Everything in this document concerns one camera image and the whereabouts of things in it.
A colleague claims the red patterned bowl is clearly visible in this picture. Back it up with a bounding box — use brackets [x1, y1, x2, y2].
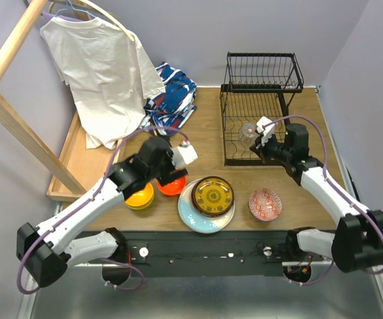
[248, 188, 283, 222]

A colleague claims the green bowl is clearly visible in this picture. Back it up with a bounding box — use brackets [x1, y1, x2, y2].
[125, 199, 153, 210]

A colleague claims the wooden clothes rack frame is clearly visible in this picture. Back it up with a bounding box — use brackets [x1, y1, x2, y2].
[0, 1, 85, 194]

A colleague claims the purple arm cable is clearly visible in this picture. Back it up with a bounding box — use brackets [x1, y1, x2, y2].
[266, 115, 383, 275]
[17, 125, 192, 295]

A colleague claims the yellow patterned dark-rimmed plate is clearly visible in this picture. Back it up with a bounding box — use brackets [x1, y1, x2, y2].
[191, 176, 235, 218]

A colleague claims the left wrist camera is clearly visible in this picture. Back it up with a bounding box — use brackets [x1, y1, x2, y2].
[172, 140, 198, 169]

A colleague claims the white t-shirt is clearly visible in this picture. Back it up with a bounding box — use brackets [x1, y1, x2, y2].
[40, 17, 165, 149]

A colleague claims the blue patterned cloth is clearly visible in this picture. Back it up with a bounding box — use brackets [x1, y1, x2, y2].
[139, 62, 197, 137]

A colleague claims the aluminium rail frame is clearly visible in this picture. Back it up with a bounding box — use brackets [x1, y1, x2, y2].
[17, 229, 383, 319]

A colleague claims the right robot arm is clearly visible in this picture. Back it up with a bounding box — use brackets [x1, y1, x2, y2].
[250, 117, 383, 274]

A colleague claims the orange-red bowl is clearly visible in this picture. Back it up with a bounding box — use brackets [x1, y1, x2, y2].
[157, 176, 187, 196]

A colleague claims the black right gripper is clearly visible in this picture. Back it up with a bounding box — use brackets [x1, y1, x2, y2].
[250, 130, 292, 163]

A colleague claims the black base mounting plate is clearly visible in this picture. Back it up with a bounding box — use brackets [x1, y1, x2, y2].
[87, 229, 325, 278]

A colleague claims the yellow bowl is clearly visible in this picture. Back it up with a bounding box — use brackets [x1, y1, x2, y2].
[126, 183, 154, 201]

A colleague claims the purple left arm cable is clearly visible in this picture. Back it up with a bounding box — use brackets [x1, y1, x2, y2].
[17, 125, 192, 295]

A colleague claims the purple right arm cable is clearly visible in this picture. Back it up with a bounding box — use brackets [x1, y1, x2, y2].
[266, 115, 383, 275]

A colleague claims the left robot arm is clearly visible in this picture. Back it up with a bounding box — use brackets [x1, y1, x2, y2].
[16, 136, 198, 294]

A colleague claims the clear faceted drinking glass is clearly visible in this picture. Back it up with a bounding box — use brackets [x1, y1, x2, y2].
[238, 123, 258, 144]

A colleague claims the wooden tray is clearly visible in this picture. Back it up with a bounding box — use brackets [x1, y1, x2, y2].
[46, 112, 114, 202]

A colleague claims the white and blue plate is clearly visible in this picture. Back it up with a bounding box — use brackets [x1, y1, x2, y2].
[178, 179, 235, 234]

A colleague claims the black wire dish rack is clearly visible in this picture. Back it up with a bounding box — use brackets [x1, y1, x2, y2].
[220, 52, 304, 166]

